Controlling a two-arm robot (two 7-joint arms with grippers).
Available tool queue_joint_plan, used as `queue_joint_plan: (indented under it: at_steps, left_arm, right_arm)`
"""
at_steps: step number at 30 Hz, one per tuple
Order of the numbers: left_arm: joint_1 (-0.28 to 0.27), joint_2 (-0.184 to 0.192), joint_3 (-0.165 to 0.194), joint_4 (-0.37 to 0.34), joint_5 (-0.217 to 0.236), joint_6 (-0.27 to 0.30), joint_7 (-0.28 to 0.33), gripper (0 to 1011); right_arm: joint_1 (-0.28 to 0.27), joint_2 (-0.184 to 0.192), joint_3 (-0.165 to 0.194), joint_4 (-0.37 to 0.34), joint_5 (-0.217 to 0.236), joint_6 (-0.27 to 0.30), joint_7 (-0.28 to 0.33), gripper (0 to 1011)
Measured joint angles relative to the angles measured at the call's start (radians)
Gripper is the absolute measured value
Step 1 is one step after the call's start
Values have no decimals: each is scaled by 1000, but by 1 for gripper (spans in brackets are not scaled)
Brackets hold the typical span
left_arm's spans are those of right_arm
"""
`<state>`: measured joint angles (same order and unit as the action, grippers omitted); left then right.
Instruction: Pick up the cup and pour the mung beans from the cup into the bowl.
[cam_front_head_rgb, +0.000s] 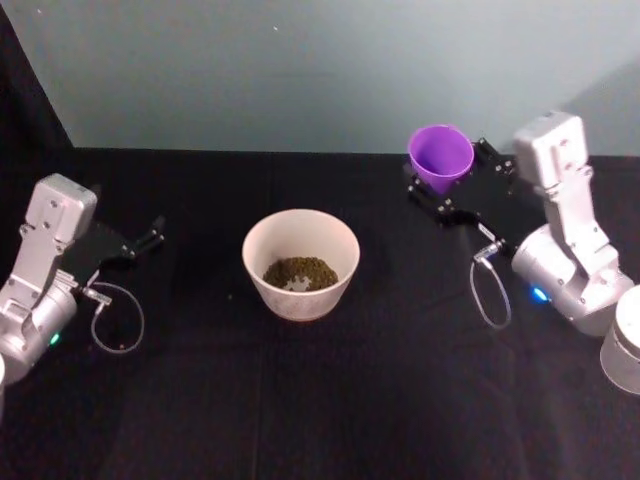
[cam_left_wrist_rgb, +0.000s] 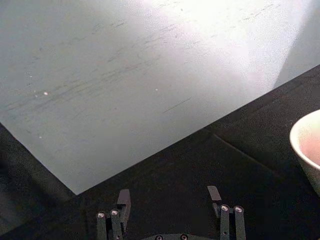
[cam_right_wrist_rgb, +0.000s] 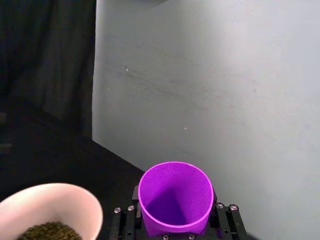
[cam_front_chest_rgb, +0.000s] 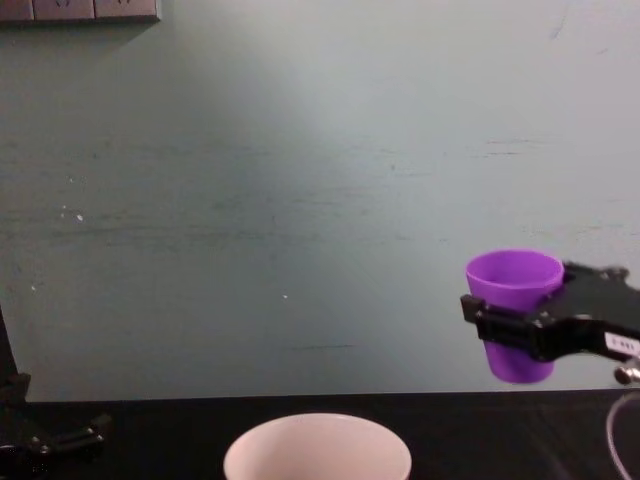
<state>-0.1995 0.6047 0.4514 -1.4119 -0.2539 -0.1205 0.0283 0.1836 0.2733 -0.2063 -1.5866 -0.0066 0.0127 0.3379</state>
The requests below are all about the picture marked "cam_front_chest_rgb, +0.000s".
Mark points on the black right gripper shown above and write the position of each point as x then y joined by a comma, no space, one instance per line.
585,315

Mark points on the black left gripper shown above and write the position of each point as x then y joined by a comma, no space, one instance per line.
20,442

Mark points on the purple plastic cup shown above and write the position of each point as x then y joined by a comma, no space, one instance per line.
515,367

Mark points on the black hanging backdrop cloth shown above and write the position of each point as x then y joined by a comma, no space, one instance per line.
4,345

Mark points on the black table cloth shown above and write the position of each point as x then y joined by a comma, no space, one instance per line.
450,440

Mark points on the cream ceramic bowl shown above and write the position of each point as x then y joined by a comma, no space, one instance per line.
320,450

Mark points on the grey wall socket panel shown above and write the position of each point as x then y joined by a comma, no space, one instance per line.
80,10

